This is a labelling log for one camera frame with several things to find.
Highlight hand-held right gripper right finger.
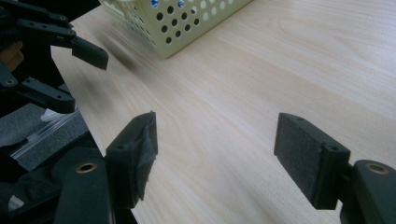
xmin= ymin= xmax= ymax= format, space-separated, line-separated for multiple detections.
xmin=273 ymin=112 xmax=352 ymax=211

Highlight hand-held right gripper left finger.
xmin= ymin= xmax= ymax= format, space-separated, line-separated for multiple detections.
xmin=105 ymin=110 xmax=159 ymax=210

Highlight pale yellow perforated plastic basket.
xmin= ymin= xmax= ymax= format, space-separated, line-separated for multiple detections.
xmin=98 ymin=0 xmax=255 ymax=60

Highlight clear plastic bag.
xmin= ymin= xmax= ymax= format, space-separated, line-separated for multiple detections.
xmin=10 ymin=110 xmax=84 ymax=161

